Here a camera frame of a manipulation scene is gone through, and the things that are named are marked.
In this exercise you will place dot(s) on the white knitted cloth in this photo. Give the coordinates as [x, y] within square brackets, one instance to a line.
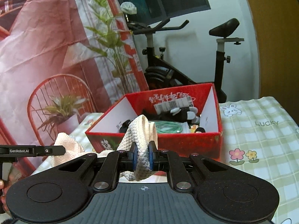
[140, 131]

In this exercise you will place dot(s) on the red strawberry cardboard box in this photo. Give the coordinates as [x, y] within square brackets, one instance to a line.
[107, 132]

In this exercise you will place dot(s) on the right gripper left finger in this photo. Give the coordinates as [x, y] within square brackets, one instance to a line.
[115, 163]

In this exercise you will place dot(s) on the person's left hand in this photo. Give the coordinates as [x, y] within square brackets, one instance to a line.
[14, 176]

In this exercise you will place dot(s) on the printed red backdrop cloth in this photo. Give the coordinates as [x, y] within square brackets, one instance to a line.
[62, 48]

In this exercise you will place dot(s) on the wooden door panel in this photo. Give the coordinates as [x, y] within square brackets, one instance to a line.
[276, 25]

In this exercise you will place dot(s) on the black sock bundle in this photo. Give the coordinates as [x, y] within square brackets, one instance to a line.
[176, 120]

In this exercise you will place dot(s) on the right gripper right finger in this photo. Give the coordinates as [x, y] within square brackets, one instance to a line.
[170, 163]

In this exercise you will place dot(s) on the green checked bunny tablecloth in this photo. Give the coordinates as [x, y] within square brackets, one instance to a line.
[261, 138]

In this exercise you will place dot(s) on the white plastic bag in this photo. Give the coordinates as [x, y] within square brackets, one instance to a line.
[128, 8]

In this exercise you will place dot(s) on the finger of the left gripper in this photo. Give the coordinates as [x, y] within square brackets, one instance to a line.
[50, 150]

